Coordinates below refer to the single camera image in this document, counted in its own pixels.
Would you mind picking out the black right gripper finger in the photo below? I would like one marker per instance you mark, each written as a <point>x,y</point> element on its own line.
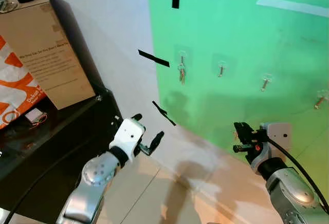
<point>240,148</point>
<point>241,130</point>

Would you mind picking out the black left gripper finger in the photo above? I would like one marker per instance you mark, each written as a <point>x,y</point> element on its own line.
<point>137,117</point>
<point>155,141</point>

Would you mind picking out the silver bunch of keys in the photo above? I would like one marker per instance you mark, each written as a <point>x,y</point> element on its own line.
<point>181,72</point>

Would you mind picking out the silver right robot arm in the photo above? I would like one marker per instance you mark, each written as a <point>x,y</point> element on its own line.
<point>290,193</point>

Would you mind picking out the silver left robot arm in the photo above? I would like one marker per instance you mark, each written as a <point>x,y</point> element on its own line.
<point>95,180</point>

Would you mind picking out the black cabinet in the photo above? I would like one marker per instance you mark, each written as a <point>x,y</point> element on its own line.
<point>36,157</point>

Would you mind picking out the brown cardboard box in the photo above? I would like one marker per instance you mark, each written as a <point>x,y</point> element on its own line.
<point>49,54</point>

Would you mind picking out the orange and white bag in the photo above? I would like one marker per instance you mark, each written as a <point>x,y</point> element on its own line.
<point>15,93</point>

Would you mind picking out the long white tape strip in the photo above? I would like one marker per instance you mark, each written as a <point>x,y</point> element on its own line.
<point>293,6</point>

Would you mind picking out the clear glass object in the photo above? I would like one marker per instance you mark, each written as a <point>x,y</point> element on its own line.
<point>6,5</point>

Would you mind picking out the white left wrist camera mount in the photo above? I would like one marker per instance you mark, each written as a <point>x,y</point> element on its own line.
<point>127,134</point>

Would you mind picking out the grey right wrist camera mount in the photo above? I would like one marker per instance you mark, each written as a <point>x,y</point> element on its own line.
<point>279,134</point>

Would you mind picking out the clear adhesive wall hook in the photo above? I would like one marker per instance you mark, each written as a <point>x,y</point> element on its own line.
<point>182,55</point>
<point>266,80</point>
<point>321,99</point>
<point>221,67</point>

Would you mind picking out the green wall sheet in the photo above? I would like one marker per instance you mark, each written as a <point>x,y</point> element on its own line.
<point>247,39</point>

